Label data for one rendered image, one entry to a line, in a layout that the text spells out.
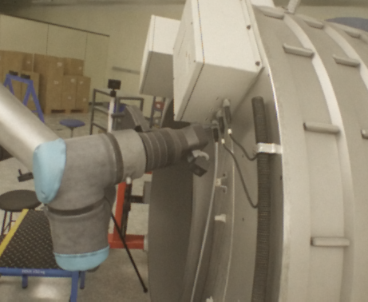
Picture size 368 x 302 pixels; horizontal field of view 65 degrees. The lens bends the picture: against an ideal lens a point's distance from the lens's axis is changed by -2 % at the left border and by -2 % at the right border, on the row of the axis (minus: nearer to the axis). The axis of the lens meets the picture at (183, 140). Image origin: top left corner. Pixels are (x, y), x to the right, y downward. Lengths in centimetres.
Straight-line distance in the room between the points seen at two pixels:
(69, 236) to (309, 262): 36
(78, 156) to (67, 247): 15
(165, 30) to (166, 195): 77
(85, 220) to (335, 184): 40
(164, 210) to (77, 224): 103
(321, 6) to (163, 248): 565
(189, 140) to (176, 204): 97
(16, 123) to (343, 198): 58
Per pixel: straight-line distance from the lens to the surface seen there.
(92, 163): 46
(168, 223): 148
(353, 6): 629
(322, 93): 59
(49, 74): 781
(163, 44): 116
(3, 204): 263
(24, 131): 61
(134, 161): 48
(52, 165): 45
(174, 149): 53
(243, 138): 59
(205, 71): 55
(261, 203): 46
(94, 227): 50
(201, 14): 64
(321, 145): 53
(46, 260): 172
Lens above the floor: 163
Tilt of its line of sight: 14 degrees down
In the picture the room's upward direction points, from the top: 9 degrees clockwise
